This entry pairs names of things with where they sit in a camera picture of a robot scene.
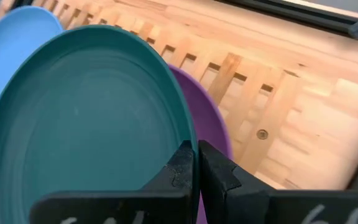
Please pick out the blue plate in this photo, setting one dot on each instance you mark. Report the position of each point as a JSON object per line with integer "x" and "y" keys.
{"x": 5, "y": 46}

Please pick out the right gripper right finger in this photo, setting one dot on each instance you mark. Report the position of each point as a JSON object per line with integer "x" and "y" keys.
{"x": 259, "y": 208}

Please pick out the teal plate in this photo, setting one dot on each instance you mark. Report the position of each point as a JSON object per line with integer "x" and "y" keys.
{"x": 89, "y": 124}

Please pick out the purple plate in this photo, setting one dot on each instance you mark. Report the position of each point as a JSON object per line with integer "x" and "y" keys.
{"x": 204, "y": 109}

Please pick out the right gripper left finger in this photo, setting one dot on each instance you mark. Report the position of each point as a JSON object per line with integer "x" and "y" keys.
{"x": 120, "y": 207}

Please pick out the wooden slatted shelf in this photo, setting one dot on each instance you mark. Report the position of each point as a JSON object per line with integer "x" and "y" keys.
{"x": 250, "y": 102}

